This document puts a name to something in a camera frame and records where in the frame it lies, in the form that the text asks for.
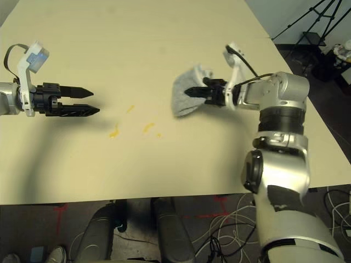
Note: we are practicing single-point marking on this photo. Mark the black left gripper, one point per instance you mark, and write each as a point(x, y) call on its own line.
point(45, 98)

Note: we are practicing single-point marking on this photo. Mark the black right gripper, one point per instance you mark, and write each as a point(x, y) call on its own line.
point(218, 93)

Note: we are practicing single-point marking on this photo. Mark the grey blue terry rag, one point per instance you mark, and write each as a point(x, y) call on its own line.
point(182, 98)

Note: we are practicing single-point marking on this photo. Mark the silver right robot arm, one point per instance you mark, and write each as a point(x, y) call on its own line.
point(285, 90)

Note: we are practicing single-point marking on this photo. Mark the large yellow liquid puddle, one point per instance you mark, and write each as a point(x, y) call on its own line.
point(113, 133)

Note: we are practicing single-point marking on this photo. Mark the curved yellow liquid smear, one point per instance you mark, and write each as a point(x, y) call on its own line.
point(149, 126)

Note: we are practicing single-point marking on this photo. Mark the black tripod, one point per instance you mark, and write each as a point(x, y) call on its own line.
point(299, 19)

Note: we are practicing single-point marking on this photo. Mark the black metal stand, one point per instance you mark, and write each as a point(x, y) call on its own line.
point(314, 34)

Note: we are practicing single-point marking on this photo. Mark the grey left robot leg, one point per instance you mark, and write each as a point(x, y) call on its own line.
point(96, 235)

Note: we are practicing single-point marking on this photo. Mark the grey robot leg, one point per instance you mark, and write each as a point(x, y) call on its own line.
point(96, 235)
point(172, 233)

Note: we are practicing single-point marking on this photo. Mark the white and yellow clutter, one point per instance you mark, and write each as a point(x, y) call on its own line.
point(341, 52)

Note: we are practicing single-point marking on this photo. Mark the grey right robot leg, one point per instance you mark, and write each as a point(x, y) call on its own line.
point(172, 233)

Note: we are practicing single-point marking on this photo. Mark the small blue floor object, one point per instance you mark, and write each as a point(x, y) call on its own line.
point(38, 254)

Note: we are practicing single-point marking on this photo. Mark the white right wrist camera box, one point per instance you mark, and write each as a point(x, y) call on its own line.
point(231, 59)

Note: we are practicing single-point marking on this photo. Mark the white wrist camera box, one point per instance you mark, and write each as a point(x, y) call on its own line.
point(34, 59)
point(231, 59)

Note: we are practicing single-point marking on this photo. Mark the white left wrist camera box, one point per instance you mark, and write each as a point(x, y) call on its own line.
point(34, 59)

